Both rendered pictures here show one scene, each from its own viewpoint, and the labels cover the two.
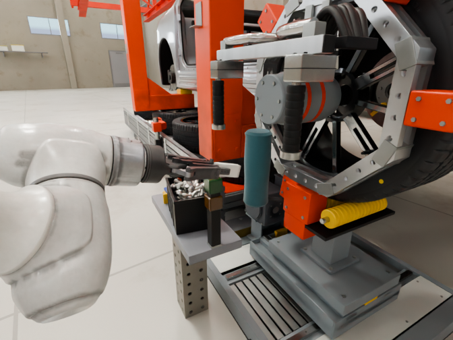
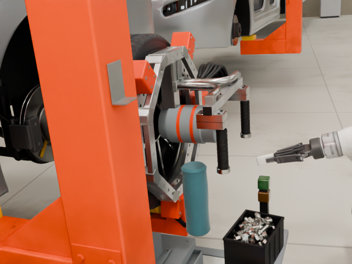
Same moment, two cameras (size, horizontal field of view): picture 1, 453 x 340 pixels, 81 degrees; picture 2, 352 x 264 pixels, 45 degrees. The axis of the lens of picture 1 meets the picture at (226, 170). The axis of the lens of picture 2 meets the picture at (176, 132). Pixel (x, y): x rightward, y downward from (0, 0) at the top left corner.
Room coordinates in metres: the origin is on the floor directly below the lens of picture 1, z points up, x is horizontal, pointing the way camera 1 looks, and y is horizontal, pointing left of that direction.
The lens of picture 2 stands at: (1.75, 0.92, 1.33)
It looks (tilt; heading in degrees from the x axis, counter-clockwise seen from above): 19 degrees down; 231
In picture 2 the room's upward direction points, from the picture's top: 5 degrees counter-clockwise
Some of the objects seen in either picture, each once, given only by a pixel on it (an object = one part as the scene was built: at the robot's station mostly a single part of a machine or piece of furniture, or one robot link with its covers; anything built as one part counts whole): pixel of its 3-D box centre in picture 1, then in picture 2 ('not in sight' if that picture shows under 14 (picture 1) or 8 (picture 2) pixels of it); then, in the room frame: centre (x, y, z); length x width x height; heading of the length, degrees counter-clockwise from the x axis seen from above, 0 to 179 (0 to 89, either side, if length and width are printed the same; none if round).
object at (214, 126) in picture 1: (218, 103); (222, 149); (0.83, 0.02, 0.83); 0.04 x 0.04 x 0.16
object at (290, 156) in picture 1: (293, 120); (245, 118); (0.53, -0.14, 0.83); 0.04 x 0.04 x 0.16
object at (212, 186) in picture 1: (213, 184); (263, 182); (0.64, 0.04, 0.64); 0.04 x 0.04 x 0.04; 28
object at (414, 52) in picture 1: (316, 96); (173, 123); (0.80, -0.26, 0.85); 0.54 x 0.07 x 0.54; 28
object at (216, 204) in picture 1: (213, 201); (264, 195); (0.64, 0.04, 0.59); 0.04 x 0.04 x 0.04; 28
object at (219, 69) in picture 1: (226, 69); (211, 119); (0.85, 0.00, 0.93); 0.09 x 0.05 x 0.05; 118
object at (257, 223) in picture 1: (284, 206); not in sight; (1.23, -0.31, 0.26); 0.42 x 0.18 x 0.35; 118
